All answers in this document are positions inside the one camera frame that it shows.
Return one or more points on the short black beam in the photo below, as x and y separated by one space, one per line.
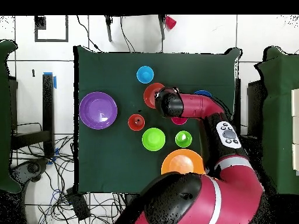
30 138

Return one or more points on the green cloth side table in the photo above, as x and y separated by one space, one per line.
5 116
278 116

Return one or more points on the white boxes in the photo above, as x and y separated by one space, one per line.
295 130

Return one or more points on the orange cup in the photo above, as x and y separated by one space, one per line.
133 124

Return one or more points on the green bowl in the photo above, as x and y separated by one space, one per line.
153 140

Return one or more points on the black square frame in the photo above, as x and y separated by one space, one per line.
66 30

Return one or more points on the dark green tablecloth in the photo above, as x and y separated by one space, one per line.
105 163

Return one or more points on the thin black bar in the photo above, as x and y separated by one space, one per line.
237 100

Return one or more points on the pink cup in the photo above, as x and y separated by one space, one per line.
179 121

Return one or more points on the large yellow bowl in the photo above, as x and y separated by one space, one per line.
182 163

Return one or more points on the green cup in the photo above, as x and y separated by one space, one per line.
181 142

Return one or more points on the black stand leg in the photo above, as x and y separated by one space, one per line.
108 30
162 30

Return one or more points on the orange bowl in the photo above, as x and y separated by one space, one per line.
149 95

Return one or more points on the red cup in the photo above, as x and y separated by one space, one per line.
171 22

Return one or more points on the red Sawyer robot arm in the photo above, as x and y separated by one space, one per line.
233 193

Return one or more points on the light blue cup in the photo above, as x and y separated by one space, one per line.
144 74

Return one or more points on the long black beam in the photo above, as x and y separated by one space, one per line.
48 105

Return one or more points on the gray black machine base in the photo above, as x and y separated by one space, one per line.
32 168

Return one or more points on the purple bowl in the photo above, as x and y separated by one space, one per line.
93 109

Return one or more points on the blue bowl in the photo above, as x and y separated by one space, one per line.
203 93

